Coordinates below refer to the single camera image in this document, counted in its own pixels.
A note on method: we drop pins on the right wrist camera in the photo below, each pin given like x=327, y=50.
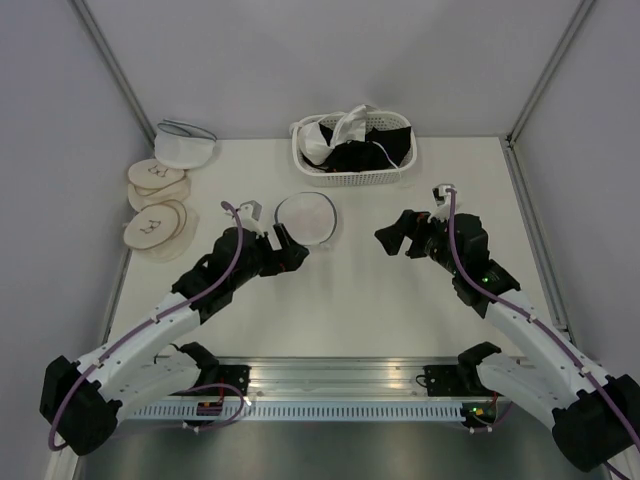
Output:
x=445, y=196

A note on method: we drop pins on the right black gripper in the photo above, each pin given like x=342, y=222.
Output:
x=412, y=224

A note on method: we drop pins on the white plastic basket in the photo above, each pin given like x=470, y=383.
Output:
x=380, y=119

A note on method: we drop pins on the spare white mesh bag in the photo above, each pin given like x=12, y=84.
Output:
x=181, y=145

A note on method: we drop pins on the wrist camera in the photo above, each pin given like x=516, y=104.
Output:
x=445, y=196
x=249, y=213

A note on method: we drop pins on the white mesh laundry bag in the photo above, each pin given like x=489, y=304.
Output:
x=313, y=212

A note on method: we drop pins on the middle cream laundry bag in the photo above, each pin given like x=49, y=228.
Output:
x=140, y=198

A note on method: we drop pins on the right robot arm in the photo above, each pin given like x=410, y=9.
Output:
x=592, y=415

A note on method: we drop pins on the left aluminium frame post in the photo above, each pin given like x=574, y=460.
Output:
x=101, y=45

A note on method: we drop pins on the right aluminium frame post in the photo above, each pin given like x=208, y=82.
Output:
x=580, y=15

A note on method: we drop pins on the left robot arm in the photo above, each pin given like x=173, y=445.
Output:
x=85, y=400

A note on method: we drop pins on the aluminium frame post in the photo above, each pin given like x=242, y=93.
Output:
x=580, y=15
x=101, y=45

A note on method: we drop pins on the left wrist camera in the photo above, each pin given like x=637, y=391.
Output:
x=249, y=213

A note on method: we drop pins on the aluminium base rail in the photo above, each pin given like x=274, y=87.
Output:
x=343, y=378

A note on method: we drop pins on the white slotted cable duct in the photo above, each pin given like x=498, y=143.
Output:
x=422, y=411

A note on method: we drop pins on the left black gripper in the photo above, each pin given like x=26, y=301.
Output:
x=286, y=259

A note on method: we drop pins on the top cream laundry bag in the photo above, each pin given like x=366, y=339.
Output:
x=150, y=174

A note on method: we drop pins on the black bra in basket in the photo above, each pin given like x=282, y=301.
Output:
x=381, y=150

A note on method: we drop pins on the white bra in basket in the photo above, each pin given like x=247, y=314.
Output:
x=308, y=136

